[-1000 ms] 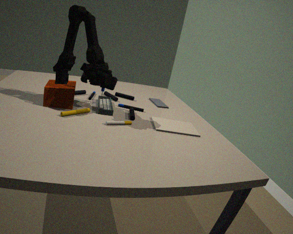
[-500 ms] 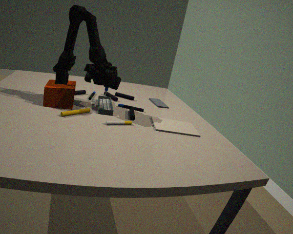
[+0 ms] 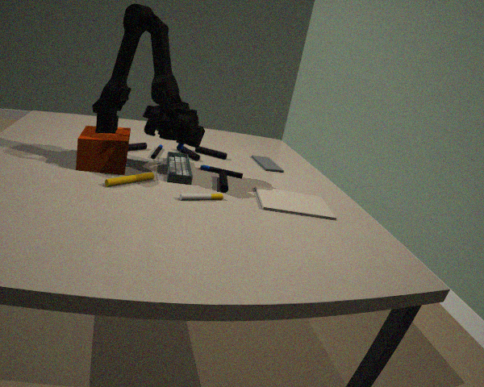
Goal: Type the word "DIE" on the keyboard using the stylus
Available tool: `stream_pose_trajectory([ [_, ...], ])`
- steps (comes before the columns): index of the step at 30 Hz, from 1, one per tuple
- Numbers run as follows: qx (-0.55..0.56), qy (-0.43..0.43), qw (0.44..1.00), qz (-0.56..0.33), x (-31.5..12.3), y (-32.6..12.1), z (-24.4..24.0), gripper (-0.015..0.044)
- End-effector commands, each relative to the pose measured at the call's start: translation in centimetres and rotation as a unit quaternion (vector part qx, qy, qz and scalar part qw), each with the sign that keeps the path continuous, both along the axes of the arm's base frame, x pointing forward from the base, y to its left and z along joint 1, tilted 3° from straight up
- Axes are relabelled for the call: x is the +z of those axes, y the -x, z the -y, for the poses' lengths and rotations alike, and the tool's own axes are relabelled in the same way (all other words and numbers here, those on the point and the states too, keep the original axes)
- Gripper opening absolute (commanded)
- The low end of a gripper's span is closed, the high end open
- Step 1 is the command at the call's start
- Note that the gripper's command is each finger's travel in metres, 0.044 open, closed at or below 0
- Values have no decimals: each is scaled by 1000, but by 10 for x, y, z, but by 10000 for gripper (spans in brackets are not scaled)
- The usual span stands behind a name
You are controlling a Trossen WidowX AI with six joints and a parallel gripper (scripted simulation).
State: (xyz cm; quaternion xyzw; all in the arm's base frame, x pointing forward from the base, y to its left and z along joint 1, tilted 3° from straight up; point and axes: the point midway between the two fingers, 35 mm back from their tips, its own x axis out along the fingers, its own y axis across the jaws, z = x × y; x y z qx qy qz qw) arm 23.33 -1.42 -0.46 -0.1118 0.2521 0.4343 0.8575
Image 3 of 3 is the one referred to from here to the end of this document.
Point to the black cylinder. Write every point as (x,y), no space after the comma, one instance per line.
(191,154)
(210,152)
(137,146)
(223,182)

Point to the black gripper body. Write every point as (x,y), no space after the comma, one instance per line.
(191,140)

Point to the black stylus with blue cap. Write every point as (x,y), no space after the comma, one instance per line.
(155,154)
(217,170)

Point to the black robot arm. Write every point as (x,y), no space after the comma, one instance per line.
(172,112)

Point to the keyboard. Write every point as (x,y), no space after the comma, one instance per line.
(178,168)

